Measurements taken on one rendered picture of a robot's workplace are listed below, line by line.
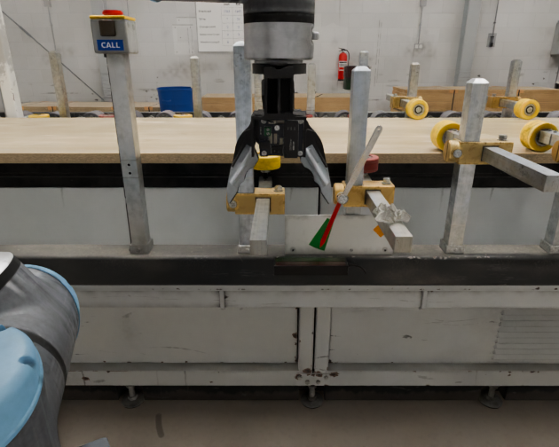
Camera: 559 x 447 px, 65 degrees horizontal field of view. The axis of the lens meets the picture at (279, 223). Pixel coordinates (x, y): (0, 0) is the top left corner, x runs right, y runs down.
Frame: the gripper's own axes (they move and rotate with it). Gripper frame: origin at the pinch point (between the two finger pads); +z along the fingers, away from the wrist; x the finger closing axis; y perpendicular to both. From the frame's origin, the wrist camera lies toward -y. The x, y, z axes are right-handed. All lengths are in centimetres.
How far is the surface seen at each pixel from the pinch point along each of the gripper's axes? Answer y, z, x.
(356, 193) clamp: -32.3, 8.5, 17.1
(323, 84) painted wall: -753, 28, 68
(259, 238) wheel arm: -8.8, 9.6, -3.6
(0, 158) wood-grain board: -53, 5, -76
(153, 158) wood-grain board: -53, 5, -35
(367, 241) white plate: -32.4, 20.4, 20.6
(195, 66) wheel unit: -141, -16, -39
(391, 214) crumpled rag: -13.8, 6.7, 20.8
